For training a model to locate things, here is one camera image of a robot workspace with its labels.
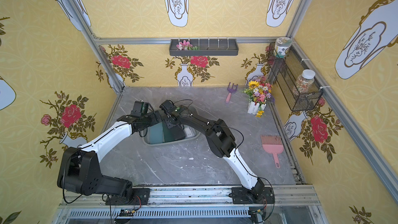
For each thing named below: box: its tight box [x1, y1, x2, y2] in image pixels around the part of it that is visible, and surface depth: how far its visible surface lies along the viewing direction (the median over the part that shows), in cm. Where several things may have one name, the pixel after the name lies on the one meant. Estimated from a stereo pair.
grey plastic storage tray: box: [142, 126, 202, 147], surface depth 90 cm
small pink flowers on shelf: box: [176, 39, 199, 51], surface depth 89 cm
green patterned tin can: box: [274, 36, 293, 59], surface depth 87 cm
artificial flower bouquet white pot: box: [243, 75, 274, 118], surface depth 98 cm
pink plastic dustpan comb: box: [260, 134, 284, 169], surface depth 92 cm
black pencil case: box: [173, 124, 186, 140], surface depth 92 cm
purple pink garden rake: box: [224, 81, 239, 104], surface depth 123 cm
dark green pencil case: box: [161, 121, 176, 143], surface depth 94 cm
